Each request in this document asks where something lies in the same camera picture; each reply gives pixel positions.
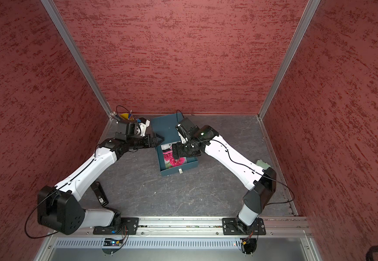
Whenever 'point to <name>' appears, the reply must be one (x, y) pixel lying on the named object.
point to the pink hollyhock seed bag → (170, 161)
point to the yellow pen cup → (125, 115)
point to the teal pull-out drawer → (192, 162)
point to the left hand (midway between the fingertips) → (157, 143)
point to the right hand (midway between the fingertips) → (181, 157)
